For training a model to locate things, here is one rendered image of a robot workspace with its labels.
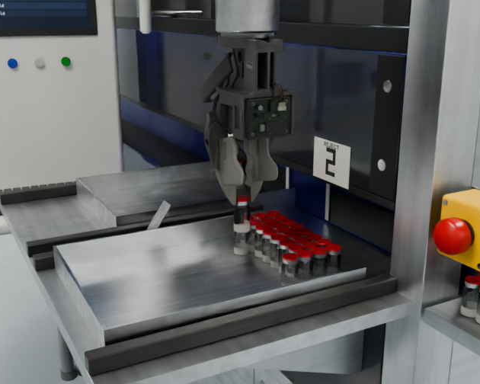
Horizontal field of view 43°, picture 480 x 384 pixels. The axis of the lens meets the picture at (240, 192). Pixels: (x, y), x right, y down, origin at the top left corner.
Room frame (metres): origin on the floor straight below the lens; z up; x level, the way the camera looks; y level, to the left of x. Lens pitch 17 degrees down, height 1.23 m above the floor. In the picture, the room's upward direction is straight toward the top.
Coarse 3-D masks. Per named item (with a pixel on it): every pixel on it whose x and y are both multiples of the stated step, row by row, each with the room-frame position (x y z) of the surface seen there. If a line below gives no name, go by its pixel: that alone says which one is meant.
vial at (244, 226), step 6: (240, 204) 0.74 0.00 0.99; (246, 204) 0.75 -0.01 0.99; (234, 210) 0.75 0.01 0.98; (240, 210) 0.74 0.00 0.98; (246, 210) 0.75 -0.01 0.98; (234, 216) 0.75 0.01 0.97; (240, 216) 0.74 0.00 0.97; (246, 216) 0.74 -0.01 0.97; (234, 222) 0.75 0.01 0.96; (240, 222) 0.74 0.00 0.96; (246, 222) 0.74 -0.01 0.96; (234, 228) 0.75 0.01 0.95; (240, 228) 0.74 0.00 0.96; (246, 228) 0.75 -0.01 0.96
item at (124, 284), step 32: (192, 224) 0.88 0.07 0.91; (224, 224) 0.90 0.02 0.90; (64, 256) 0.79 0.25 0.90; (96, 256) 0.81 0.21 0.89; (128, 256) 0.82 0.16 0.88; (160, 256) 0.82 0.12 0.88; (192, 256) 0.82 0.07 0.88; (224, 256) 0.82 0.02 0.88; (96, 288) 0.72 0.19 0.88; (128, 288) 0.72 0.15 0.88; (160, 288) 0.72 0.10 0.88; (192, 288) 0.72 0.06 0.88; (224, 288) 0.72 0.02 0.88; (256, 288) 0.72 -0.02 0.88; (288, 288) 0.66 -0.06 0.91; (320, 288) 0.68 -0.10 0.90; (96, 320) 0.58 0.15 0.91; (128, 320) 0.63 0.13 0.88; (160, 320) 0.58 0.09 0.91; (192, 320) 0.60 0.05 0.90
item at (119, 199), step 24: (168, 168) 1.22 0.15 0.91; (192, 168) 1.25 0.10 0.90; (96, 192) 1.15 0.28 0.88; (120, 192) 1.15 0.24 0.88; (144, 192) 1.15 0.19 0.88; (168, 192) 1.15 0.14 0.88; (192, 192) 1.15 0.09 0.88; (216, 192) 1.15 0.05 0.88; (240, 192) 1.15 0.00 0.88; (264, 192) 1.04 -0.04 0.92; (288, 192) 1.06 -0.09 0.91; (120, 216) 0.91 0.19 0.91; (144, 216) 0.93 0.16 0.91; (168, 216) 0.95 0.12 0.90
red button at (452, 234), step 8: (440, 224) 0.62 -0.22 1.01; (448, 224) 0.61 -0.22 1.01; (456, 224) 0.60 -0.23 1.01; (464, 224) 0.61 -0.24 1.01; (440, 232) 0.61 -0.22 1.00; (448, 232) 0.60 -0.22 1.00; (456, 232) 0.60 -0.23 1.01; (464, 232) 0.60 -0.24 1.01; (440, 240) 0.61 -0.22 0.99; (448, 240) 0.60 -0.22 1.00; (456, 240) 0.60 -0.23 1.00; (464, 240) 0.60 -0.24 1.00; (440, 248) 0.61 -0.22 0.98; (448, 248) 0.60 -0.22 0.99; (456, 248) 0.60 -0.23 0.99; (464, 248) 0.60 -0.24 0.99
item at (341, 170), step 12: (324, 144) 0.86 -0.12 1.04; (336, 144) 0.83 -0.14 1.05; (324, 156) 0.86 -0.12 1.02; (336, 156) 0.83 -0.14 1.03; (348, 156) 0.81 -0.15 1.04; (324, 168) 0.86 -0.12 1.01; (336, 168) 0.83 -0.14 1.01; (348, 168) 0.81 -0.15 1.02; (336, 180) 0.83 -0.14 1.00; (348, 180) 0.81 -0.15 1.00
